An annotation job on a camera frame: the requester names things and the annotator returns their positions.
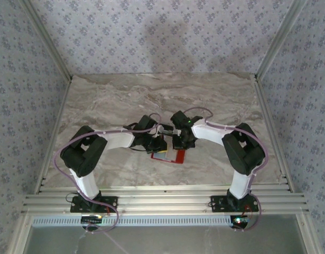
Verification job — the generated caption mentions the aluminium frame post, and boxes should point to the aluminium frame post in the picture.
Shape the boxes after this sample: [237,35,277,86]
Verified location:
[19,0,73,81]
[256,0,309,81]

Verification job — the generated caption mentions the red leather card holder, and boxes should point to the red leather card holder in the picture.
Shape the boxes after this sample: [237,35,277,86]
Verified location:
[151,149,186,164]

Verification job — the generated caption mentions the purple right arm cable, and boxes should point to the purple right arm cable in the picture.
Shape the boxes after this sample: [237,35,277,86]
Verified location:
[183,107,270,233]

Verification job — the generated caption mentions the wide aluminium rail beam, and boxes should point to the wide aluminium rail beam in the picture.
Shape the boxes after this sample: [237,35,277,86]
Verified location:
[21,194,310,215]

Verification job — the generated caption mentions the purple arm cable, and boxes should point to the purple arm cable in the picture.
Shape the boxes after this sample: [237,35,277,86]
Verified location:
[183,107,270,233]
[53,113,163,235]

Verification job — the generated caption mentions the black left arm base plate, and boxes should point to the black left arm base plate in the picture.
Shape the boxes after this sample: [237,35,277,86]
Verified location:
[69,195,118,213]

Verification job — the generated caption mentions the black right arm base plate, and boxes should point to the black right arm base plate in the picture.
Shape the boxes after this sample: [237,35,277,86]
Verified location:
[210,195,259,213]

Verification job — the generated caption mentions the narrow aluminium rail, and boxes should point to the narrow aluminium rail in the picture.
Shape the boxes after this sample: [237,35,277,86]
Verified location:
[35,185,290,195]

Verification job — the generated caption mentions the grey slotted cable duct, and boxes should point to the grey slotted cable duct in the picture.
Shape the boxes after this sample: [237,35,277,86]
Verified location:
[32,214,233,228]

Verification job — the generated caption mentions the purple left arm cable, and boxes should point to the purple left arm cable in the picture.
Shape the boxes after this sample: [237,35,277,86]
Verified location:
[53,113,163,235]

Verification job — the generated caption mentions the aluminium table side rail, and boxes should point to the aluminium table side rail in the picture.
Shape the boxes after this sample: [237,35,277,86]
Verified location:
[34,79,73,195]
[253,75,294,193]

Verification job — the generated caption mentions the grey metal sheet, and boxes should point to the grey metal sheet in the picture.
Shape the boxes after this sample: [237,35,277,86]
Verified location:
[24,226,310,254]

